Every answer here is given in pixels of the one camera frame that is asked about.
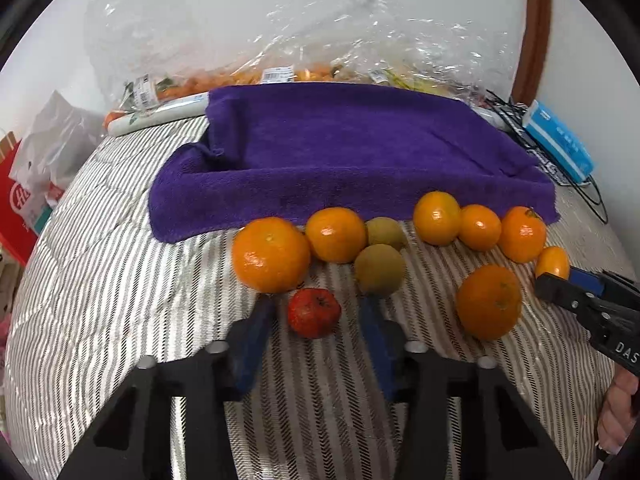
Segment small oval orange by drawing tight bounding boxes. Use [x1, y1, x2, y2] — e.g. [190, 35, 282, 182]
[535, 246, 570, 280]

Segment orange with green stem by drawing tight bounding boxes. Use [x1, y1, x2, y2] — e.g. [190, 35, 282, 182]
[498, 206, 547, 263]

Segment large orange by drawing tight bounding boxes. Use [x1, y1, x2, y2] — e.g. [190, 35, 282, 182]
[231, 217, 311, 294]
[456, 264, 523, 341]

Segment green kiwi front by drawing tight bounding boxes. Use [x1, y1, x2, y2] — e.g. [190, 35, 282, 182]
[354, 244, 406, 297]

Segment green kiwi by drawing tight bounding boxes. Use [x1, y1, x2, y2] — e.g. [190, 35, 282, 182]
[366, 217, 408, 252]
[354, 244, 406, 297]

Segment small red fruit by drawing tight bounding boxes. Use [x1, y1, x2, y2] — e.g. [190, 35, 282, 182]
[286, 287, 342, 339]

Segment person's right hand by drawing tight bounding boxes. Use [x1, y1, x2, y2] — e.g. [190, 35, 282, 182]
[597, 364, 639, 455]

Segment blue tissue box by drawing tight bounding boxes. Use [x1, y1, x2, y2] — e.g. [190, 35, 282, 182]
[522, 100, 594, 183]

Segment red paper shopping bag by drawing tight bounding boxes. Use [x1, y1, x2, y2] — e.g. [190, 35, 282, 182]
[0, 132, 52, 266]

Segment purple towel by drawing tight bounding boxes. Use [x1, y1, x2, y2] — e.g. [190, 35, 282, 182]
[149, 82, 559, 243]

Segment white plastic bag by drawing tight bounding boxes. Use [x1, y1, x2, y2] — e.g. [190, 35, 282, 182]
[9, 92, 105, 234]

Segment white rolled paper tube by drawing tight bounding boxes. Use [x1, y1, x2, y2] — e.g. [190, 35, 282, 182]
[106, 92, 208, 136]

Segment clear plastic fruit bags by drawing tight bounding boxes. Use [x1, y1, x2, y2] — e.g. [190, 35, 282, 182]
[85, 0, 516, 114]

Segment black cables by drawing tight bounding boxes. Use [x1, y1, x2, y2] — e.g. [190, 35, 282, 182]
[484, 89, 610, 226]

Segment brown wooden frame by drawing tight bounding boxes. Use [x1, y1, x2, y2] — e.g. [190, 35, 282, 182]
[512, 0, 552, 105]

